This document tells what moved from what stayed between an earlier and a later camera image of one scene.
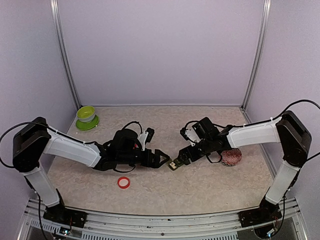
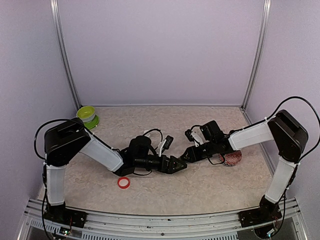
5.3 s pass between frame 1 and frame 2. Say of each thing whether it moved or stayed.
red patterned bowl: stayed
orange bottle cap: stayed
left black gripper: moved
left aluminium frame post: stayed
